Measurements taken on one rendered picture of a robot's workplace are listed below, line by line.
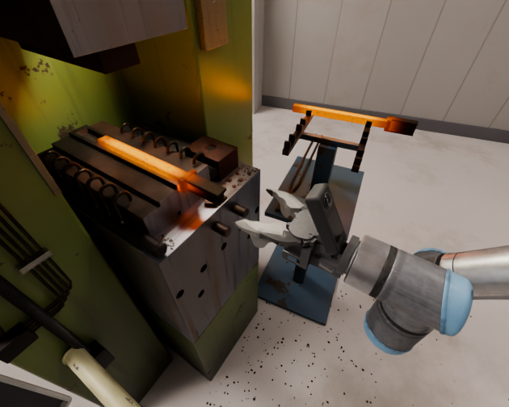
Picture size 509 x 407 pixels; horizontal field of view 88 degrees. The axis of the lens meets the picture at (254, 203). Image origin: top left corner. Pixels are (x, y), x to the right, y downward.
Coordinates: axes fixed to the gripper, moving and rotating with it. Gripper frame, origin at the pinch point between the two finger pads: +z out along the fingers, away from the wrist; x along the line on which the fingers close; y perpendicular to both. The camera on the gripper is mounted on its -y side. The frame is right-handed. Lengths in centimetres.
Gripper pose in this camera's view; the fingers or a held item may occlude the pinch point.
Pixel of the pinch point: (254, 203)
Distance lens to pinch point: 51.9
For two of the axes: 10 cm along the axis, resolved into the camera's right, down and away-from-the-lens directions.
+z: -8.4, -3.8, 3.9
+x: 5.5, -5.8, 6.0
